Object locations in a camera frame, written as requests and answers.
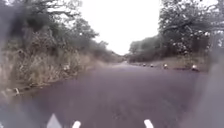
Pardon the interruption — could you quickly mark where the grey asphalt road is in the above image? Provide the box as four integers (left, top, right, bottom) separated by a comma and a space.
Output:
0, 61, 224, 128

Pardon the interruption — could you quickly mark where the row of trees and bushes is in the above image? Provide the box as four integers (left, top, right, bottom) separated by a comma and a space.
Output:
0, 0, 125, 68

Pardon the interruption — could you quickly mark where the dry grass verge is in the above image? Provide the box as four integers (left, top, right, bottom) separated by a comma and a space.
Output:
0, 49, 111, 98

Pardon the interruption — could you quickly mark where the white painted road marking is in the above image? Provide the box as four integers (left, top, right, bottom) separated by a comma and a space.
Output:
46, 113, 63, 128

